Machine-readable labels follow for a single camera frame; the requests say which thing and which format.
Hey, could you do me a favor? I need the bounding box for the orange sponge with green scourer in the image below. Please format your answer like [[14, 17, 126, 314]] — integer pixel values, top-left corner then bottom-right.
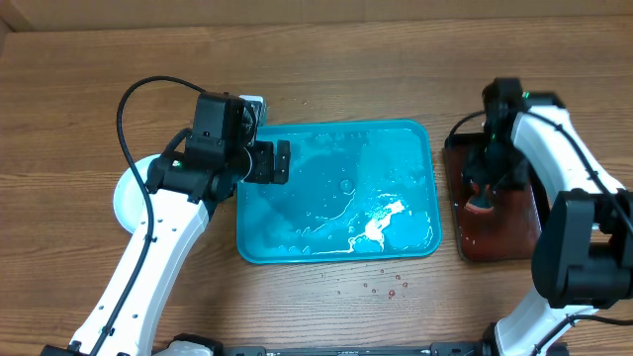
[[464, 181, 494, 214]]

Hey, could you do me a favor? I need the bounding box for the light blue plate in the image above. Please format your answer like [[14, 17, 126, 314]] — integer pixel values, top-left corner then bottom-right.
[[113, 168, 145, 234]]

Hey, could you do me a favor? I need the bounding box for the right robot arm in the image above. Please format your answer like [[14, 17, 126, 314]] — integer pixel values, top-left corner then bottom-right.
[[462, 78, 632, 355]]

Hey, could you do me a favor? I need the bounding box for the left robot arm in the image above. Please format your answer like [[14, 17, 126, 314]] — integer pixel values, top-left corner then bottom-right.
[[42, 92, 290, 355]]

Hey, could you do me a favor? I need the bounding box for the teal plastic tray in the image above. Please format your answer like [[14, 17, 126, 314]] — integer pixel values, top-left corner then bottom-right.
[[235, 119, 442, 264]]

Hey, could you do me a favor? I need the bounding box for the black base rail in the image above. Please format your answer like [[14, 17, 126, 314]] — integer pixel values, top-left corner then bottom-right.
[[152, 333, 570, 356]]

